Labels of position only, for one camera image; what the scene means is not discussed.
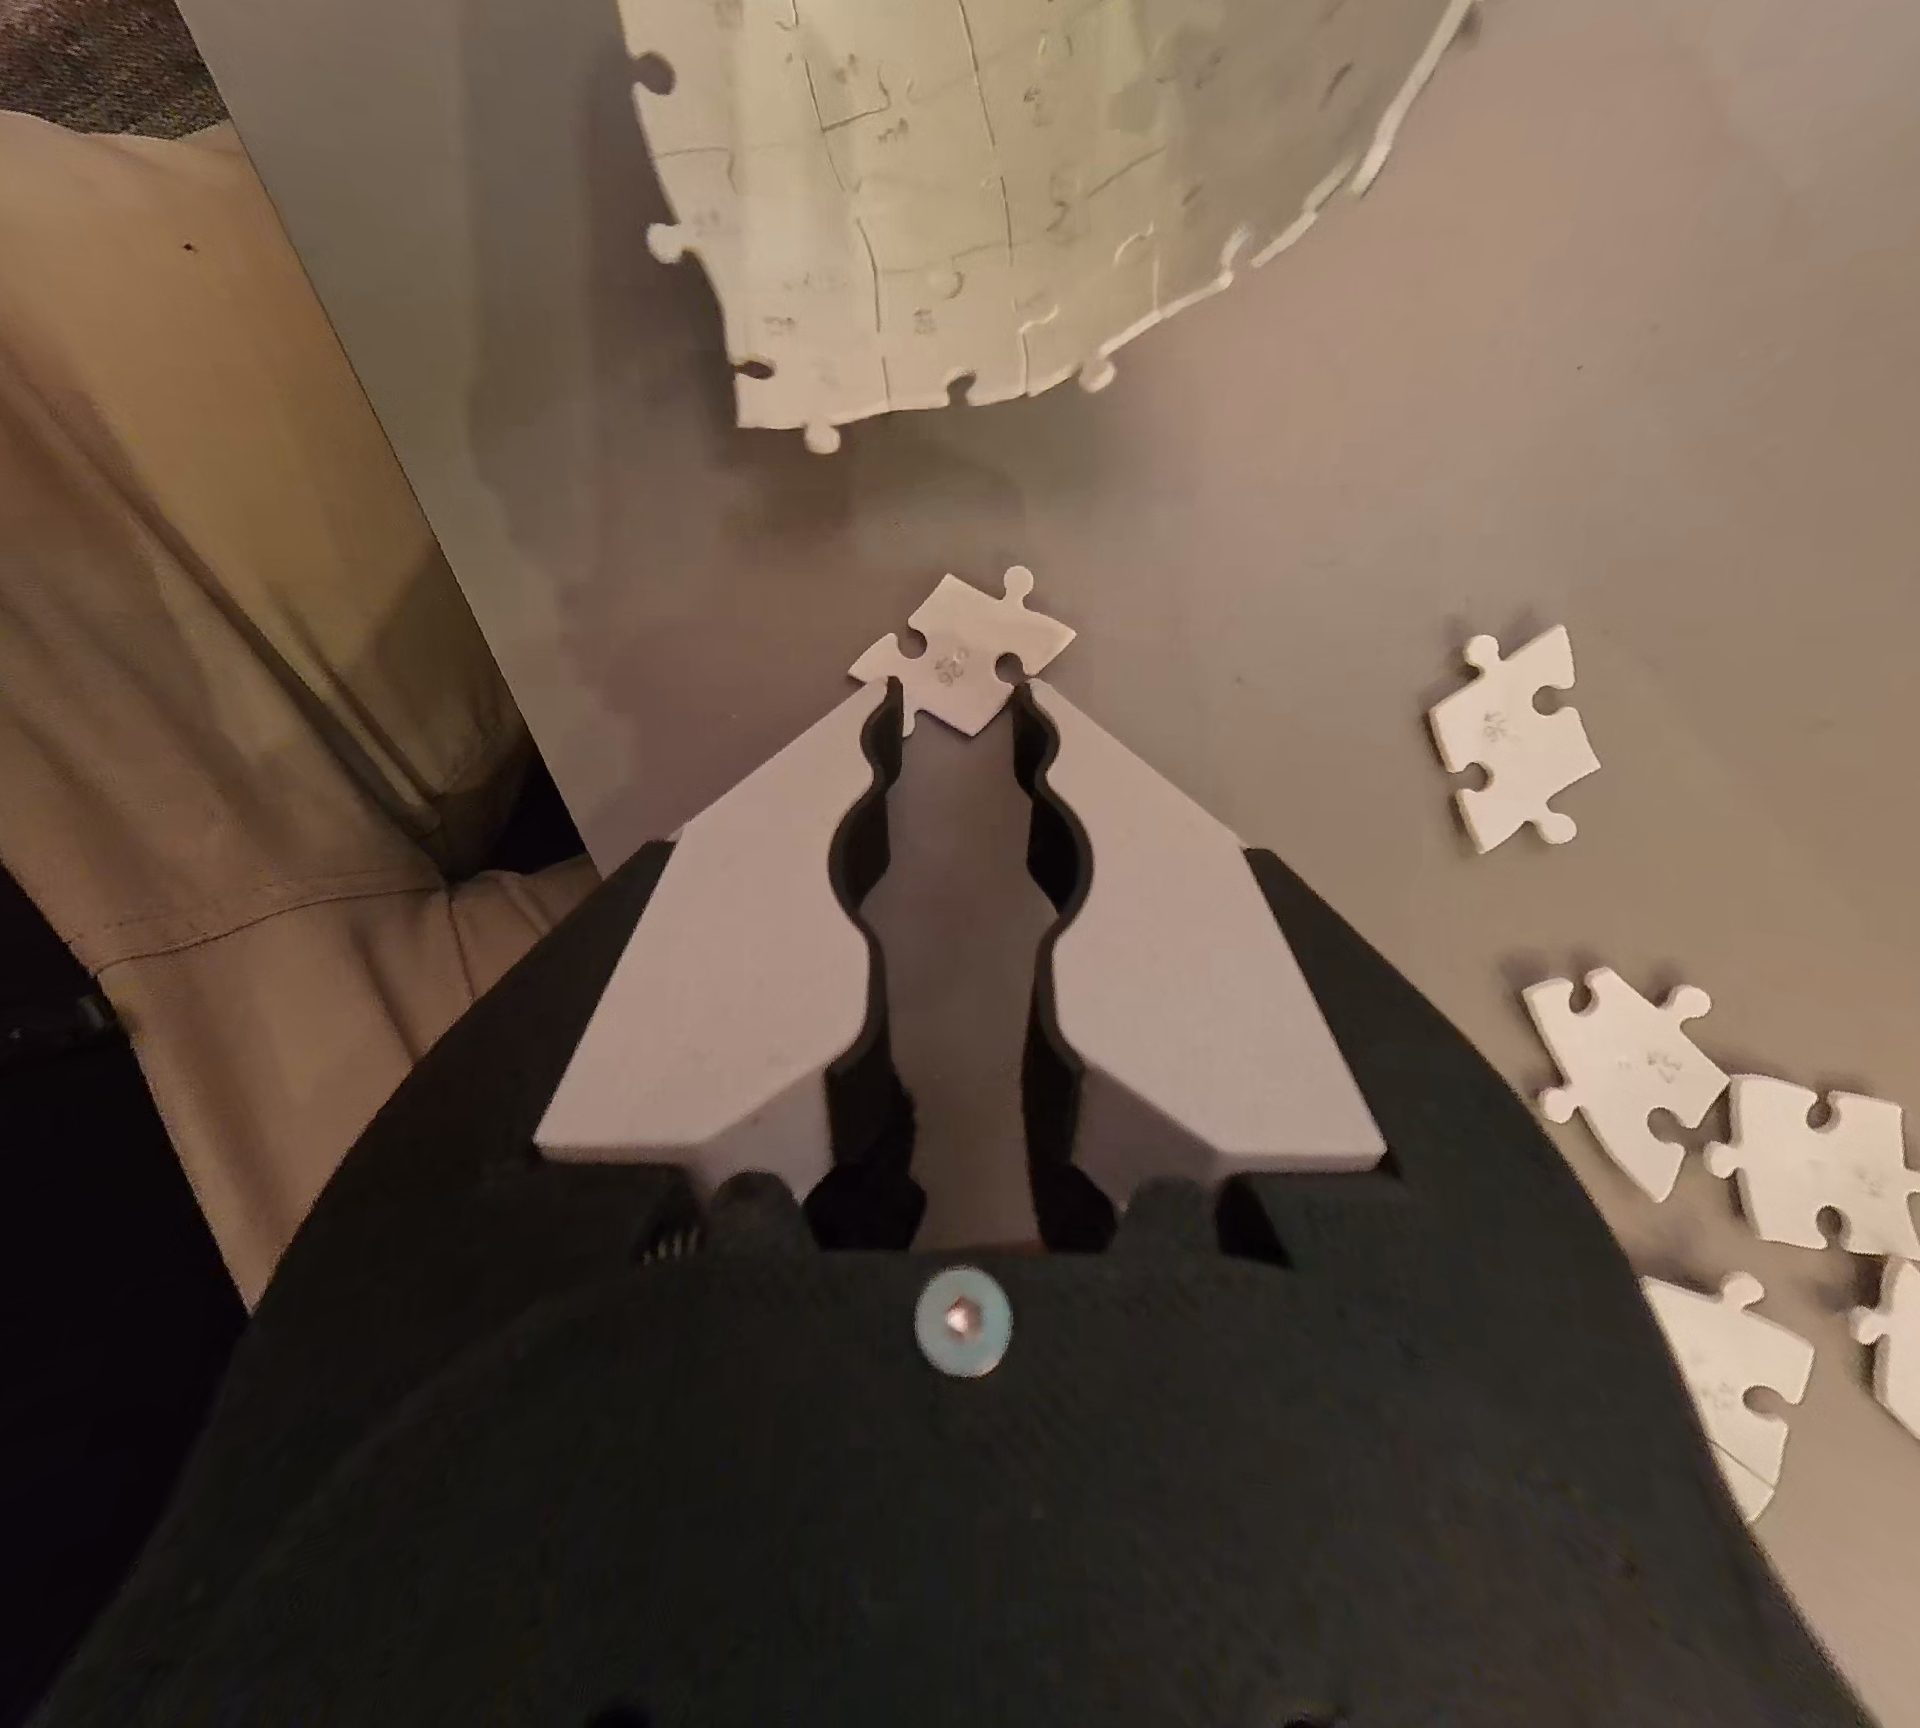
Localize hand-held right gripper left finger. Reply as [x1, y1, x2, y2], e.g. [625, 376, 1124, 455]
[534, 681, 925, 1249]

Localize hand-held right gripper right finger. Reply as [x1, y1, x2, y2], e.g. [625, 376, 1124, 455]
[1009, 681, 1391, 1248]

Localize white puzzle piece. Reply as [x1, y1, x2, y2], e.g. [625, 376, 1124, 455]
[847, 563, 1080, 740]

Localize assembled white puzzle ball section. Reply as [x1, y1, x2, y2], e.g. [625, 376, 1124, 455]
[495, 0, 1549, 457]

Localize scattered loose puzzle pieces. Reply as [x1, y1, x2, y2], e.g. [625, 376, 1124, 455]
[1425, 624, 1920, 1524]

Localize person's black top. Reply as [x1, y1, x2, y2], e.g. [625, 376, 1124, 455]
[0, 857, 258, 1728]

